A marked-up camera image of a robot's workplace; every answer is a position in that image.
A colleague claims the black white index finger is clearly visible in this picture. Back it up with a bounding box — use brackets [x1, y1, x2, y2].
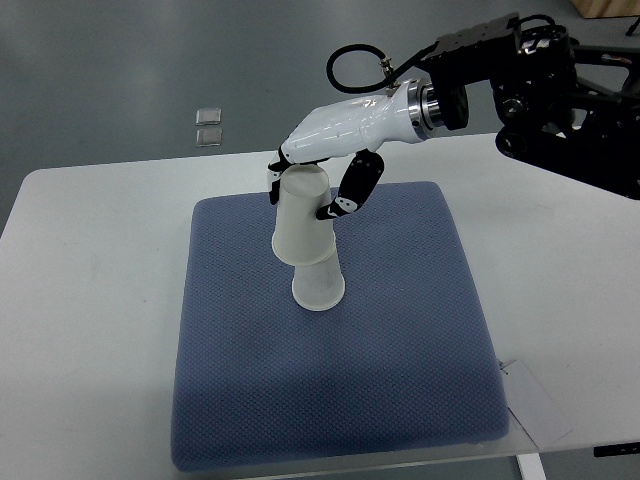
[267, 168, 284, 205]

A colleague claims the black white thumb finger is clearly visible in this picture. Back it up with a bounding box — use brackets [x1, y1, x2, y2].
[315, 151, 385, 220]

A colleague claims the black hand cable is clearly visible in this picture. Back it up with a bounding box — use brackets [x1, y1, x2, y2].
[326, 43, 436, 95]

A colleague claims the blue quilted cushion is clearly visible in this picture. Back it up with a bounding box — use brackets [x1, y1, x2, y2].
[171, 182, 509, 472]

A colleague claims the white paper cup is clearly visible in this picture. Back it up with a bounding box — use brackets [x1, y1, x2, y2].
[272, 164, 335, 266]
[291, 251, 345, 312]

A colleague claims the white table leg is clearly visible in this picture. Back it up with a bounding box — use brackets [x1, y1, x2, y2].
[516, 453, 547, 480]

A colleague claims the black tripod leg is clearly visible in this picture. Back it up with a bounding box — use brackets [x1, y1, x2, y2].
[625, 17, 640, 37]

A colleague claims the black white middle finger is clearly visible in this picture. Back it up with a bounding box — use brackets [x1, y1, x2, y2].
[268, 148, 290, 171]

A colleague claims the lower floor socket plate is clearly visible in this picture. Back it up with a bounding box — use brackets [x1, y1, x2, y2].
[196, 127, 223, 147]

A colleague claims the wooden furniture corner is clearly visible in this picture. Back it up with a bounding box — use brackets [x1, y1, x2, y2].
[570, 0, 640, 19]

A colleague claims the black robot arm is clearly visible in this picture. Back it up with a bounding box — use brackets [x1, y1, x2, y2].
[267, 13, 639, 220]

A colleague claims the black table control panel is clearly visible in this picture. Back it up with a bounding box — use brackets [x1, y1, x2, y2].
[593, 442, 640, 458]

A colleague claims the white paper cup on cushion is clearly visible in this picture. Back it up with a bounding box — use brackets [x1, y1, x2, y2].
[291, 251, 345, 312]

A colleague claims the white paper tag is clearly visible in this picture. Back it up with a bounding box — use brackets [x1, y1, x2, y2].
[500, 360, 572, 449]

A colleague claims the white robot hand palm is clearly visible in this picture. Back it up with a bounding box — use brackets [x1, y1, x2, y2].
[280, 79, 443, 164]

